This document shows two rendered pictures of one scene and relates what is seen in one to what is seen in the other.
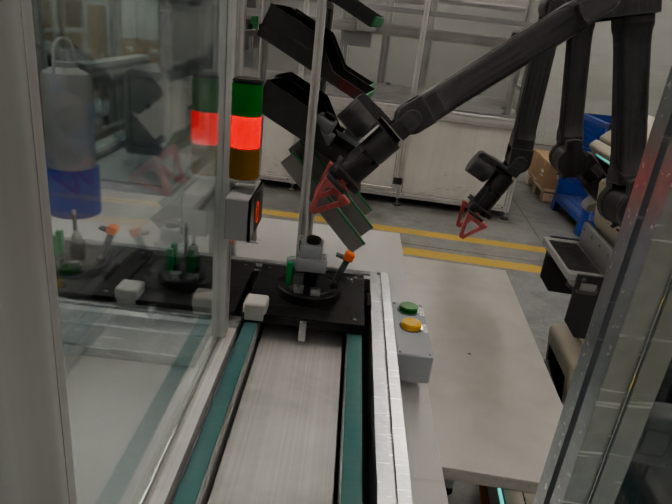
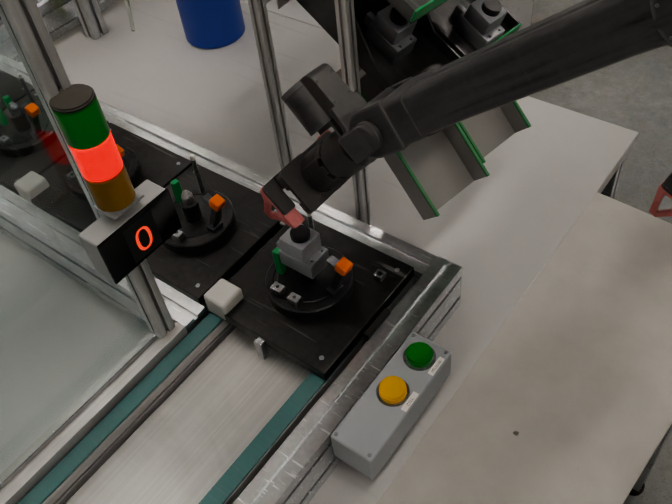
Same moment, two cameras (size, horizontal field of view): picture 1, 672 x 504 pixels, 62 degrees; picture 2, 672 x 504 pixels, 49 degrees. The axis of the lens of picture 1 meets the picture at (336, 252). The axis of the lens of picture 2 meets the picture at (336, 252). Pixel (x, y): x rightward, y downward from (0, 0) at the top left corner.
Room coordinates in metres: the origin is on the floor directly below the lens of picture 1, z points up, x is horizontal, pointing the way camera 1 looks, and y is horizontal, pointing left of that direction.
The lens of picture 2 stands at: (0.56, -0.50, 1.87)
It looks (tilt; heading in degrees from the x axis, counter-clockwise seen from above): 48 degrees down; 43
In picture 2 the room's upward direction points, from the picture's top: 8 degrees counter-clockwise
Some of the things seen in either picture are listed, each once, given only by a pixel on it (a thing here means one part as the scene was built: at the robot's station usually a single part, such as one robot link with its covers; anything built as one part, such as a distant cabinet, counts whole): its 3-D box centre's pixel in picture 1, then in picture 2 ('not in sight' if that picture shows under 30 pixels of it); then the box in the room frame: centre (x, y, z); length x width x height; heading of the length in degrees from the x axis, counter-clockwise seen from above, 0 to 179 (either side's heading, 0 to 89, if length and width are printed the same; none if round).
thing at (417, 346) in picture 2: (408, 309); (419, 356); (1.07, -0.17, 0.96); 0.04 x 0.04 x 0.02
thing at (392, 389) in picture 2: (411, 326); (392, 391); (1.00, -0.17, 0.96); 0.04 x 0.04 x 0.02
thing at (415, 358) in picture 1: (408, 339); (393, 402); (1.00, -0.17, 0.93); 0.21 x 0.07 x 0.06; 0
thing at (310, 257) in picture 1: (307, 252); (297, 244); (1.08, 0.06, 1.06); 0.08 x 0.04 x 0.07; 90
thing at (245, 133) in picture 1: (244, 130); (96, 152); (0.89, 0.17, 1.33); 0.05 x 0.05 x 0.05
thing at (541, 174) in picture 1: (592, 181); not in sight; (6.07, -2.69, 0.20); 1.20 x 0.80 x 0.41; 86
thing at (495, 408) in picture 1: (388, 329); (446, 342); (1.18, -0.15, 0.84); 0.90 x 0.70 x 0.03; 176
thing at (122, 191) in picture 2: (243, 161); (109, 184); (0.89, 0.17, 1.28); 0.05 x 0.05 x 0.05
